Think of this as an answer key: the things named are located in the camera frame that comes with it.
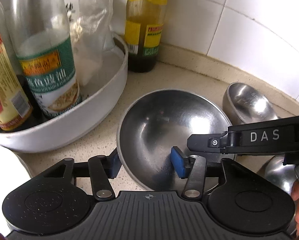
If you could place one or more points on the yellow label vinegar bottle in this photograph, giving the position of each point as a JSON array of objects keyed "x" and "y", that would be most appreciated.
[{"x": 17, "y": 106}]

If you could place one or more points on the white round turntable tray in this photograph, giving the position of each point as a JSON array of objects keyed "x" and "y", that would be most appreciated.
[{"x": 99, "y": 98}]

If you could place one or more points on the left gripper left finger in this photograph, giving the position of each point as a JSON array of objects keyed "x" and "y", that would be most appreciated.
[{"x": 102, "y": 168}]

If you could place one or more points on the large steel bowl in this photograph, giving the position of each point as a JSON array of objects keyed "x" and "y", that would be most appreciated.
[{"x": 154, "y": 124}]

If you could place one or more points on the clear plastic bag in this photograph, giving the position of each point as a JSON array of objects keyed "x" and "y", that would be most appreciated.
[{"x": 89, "y": 25}]

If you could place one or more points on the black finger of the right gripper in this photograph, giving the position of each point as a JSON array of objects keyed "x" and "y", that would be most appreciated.
[{"x": 211, "y": 143}]

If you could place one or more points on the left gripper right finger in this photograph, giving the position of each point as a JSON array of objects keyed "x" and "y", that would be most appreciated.
[{"x": 192, "y": 168}]

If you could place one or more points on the green label fish sauce bottle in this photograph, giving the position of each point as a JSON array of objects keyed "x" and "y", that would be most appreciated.
[{"x": 40, "y": 34}]

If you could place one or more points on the large white rose plate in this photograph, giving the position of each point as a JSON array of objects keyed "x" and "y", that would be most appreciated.
[{"x": 13, "y": 173}]

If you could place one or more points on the yellow cap cooking wine bottle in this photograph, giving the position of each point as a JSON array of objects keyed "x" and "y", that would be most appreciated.
[{"x": 143, "y": 30}]

